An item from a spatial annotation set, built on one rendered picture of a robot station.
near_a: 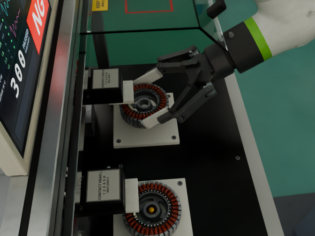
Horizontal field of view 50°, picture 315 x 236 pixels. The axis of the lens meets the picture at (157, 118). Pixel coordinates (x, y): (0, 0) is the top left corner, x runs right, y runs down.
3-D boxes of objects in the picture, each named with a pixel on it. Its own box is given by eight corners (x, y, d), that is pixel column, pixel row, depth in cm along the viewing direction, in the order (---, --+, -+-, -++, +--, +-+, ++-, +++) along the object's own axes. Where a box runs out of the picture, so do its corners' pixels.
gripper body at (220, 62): (240, 79, 71) (201, 100, 74) (227, 53, 76) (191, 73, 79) (228, 58, 66) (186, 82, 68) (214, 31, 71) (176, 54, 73)
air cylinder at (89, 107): (95, 111, 84) (92, 96, 80) (94, 136, 79) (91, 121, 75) (75, 112, 84) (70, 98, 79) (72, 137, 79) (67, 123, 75)
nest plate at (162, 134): (172, 95, 87) (172, 92, 86) (179, 144, 78) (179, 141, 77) (113, 99, 87) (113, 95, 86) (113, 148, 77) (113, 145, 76)
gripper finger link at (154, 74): (156, 69, 77) (156, 67, 78) (131, 84, 80) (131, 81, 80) (163, 76, 80) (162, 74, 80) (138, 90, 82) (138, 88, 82)
